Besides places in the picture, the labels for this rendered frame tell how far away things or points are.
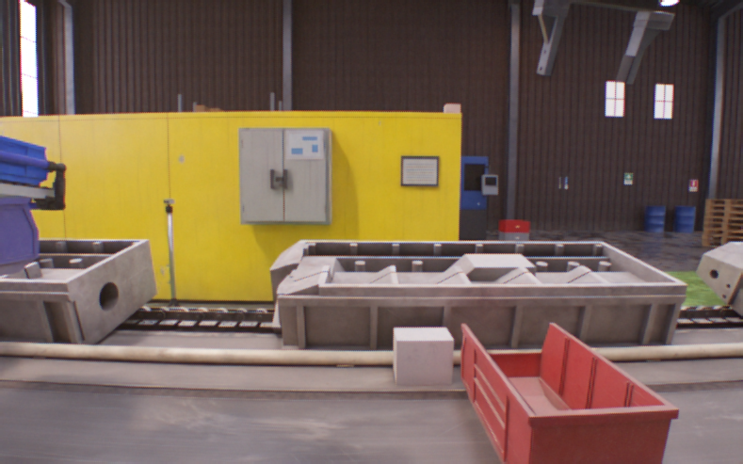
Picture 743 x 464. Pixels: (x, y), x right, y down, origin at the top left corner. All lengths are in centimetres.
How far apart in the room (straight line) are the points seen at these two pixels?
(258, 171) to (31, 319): 216
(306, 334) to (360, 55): 1248
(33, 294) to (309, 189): 218
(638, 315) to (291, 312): 86
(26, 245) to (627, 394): 109
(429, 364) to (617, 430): 40
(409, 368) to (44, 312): 89
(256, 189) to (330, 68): 1025
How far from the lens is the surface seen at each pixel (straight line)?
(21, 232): 97
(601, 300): 104
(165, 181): 364
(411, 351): 82
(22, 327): 129
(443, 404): 80
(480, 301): 91
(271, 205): 307
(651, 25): 72
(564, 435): 54
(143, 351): 106
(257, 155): 311
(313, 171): 300
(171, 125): 365
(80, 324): 118
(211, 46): 1420
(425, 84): 1299
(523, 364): 87
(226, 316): 125
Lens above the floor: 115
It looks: 6 degrees down
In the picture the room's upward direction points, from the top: straight up
